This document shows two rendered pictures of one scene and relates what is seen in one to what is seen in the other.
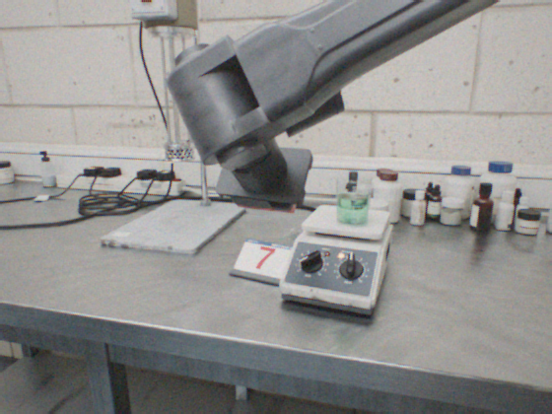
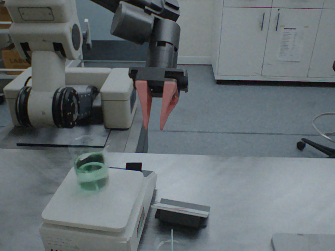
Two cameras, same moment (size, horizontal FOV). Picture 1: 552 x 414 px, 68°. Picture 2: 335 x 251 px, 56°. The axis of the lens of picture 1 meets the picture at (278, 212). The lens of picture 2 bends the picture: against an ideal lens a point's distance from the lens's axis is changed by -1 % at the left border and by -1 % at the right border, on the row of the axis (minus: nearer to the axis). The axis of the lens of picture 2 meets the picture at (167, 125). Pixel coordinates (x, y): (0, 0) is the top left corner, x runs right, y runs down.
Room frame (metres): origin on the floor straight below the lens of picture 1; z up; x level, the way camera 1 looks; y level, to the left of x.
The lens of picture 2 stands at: (0.97, -0.08, 1.16)
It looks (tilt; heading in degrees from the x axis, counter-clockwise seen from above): 30 degrees down; 168
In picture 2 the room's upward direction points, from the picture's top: straight up
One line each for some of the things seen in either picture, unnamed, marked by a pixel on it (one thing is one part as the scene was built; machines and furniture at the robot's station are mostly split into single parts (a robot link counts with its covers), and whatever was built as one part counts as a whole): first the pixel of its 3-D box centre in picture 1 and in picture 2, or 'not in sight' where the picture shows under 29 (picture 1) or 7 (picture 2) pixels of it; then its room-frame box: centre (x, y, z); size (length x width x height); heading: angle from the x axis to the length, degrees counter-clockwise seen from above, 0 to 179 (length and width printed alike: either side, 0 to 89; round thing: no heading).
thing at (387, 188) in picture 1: (386, 196); not in sight; (0.87, -0.24, 0.80); 0.06 x 0.06 x 0.11
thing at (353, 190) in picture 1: (351, 199); (92, 163); (0.59, -0.11, 0.87); 0.06 x 0.05 x 0.08; 98
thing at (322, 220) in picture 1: (347, 220); (96, 194); (0.61, -0.11, 0.83); 0.12 x 0.12 x 0.01; 69
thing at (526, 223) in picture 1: (527, 221); not in sight; (0.79, -0.51, 0.77); 0.04 x 0.04 x 0.04
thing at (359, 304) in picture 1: (342, 251); (104, 204); (0.59, -0.10, 0.79); 0.22 x 0.13 x 0.08; 159
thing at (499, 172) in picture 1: (496, 191); not in sight; (0.87, -0.48, 0.81); 0.07 x 0.07 x 0.13
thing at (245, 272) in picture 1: (262, 260); (182, 206); (0.60, 0.03, 0.77); 0.09 x 0.06 x 0.04; 64
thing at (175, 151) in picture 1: (175, 97); not in sight; (0.85, 0.21, 1.02); 0.07 x 0.07 x 0.25
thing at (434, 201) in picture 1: (435, 201); not in sight; (0.88, -0.35, 0.79); 0.03 x 0.03 x 0.08
